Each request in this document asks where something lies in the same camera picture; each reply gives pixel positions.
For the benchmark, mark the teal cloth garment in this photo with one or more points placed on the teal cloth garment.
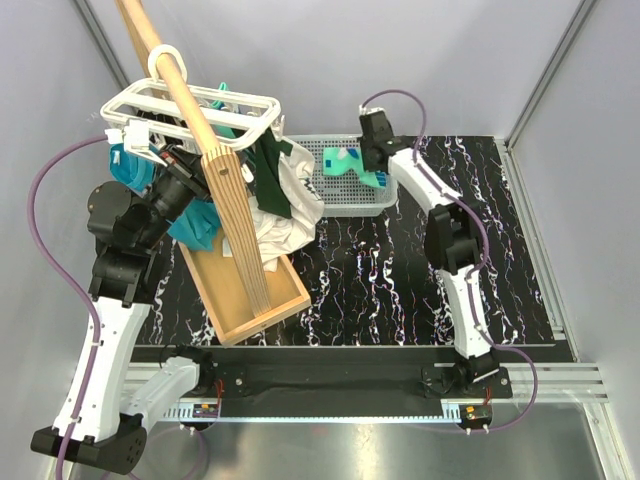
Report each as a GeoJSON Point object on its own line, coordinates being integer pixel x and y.
{"type": "Point", "coordinates": [196, 227]}

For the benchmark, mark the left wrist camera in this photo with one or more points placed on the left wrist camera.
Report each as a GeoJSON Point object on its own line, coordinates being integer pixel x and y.
{"type": "Point", "coordinates": [135, 138]}

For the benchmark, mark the wooden tray base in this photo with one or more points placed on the wooden tray base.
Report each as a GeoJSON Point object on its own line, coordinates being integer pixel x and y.
{"type": "Point", "coordinates": [230, 302]}

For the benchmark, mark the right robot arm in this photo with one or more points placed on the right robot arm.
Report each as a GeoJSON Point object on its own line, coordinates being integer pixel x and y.
{"type": "Point", "coordinates": [455, 244]}

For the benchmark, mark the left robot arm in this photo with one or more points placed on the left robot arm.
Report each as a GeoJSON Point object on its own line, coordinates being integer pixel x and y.
{"type": "Point", "coordinates": [97, 426]}

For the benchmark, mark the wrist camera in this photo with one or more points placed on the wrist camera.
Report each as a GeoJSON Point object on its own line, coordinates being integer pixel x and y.
{"type": "Point", "coordinates": [135, 138]}
{"type": "Point", "coordinates": [374, 122]}

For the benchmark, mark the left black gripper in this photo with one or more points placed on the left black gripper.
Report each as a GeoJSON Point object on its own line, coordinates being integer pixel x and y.
{"type": "Point", "coordinates": [188, 167]}

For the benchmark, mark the white plastic clip hanger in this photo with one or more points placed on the white plastic clip hanger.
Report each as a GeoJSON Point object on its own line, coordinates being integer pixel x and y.
{"type": "Point", "coordinates": [213, 117]}

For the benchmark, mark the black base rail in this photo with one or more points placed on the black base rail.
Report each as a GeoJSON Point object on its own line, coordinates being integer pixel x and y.
{"type": "Point", "coordinates": [432, 371]}

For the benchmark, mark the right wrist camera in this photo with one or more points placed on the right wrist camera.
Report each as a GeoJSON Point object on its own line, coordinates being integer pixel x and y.
{"type": "Point", "coordinates": [374, 122]}

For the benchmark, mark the grey plastic basket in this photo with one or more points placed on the grey plastic basket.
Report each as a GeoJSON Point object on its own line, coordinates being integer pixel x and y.
{"type": "Point", "coordinates": [345, 195]}

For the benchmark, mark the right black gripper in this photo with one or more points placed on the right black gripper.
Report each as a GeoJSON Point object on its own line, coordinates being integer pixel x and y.
{"type": "Point", "coordinates": [367, 165]}

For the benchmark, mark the green white sock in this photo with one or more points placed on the green white sock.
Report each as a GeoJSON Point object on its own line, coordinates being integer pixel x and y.
{"type": "Point", "coordinates": [285, 206]}

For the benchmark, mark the wooden pole stand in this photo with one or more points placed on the wooden pole stand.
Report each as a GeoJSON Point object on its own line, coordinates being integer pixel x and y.
{"type": "Point", "coordinates": [220, 164]}

